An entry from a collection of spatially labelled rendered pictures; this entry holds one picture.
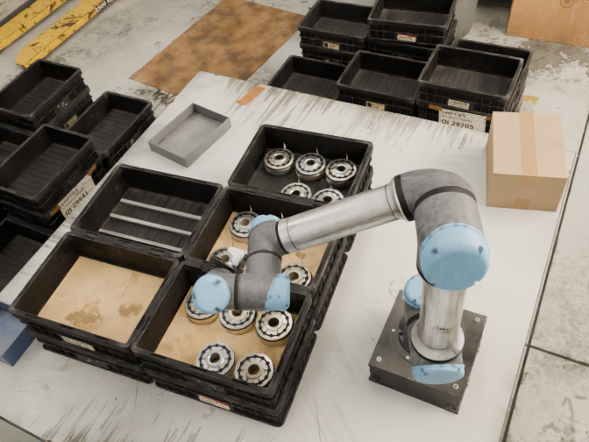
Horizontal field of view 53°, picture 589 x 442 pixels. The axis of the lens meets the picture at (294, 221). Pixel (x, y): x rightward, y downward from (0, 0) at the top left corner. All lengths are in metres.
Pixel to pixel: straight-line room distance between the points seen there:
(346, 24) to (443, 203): 2.55
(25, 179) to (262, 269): 1.85
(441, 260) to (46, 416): 1.26
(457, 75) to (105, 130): 1.74
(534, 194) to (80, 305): 1.45
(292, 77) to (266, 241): 2.19
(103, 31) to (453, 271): 3.98
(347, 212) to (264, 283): 0.22
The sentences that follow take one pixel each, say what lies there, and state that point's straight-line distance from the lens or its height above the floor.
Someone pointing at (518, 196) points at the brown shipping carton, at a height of 0.76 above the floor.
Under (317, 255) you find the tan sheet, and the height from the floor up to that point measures 0.83.
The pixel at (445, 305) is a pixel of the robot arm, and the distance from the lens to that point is 1.19.
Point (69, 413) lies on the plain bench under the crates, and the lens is 1.86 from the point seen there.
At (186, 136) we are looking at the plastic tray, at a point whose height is 0.70.
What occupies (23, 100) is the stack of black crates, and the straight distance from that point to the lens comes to 3.38.
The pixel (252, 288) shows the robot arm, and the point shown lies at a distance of 1.18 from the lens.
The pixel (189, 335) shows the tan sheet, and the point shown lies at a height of 0.83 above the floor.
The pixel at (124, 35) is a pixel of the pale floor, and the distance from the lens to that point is 4.62.
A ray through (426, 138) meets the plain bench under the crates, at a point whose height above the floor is 0.70.
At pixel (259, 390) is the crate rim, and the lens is 1.46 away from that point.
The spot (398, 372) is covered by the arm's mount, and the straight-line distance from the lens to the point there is 1.60.
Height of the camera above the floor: 2.24
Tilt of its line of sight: 50 degrees down
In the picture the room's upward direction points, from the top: 10 degrees counter-clockwise
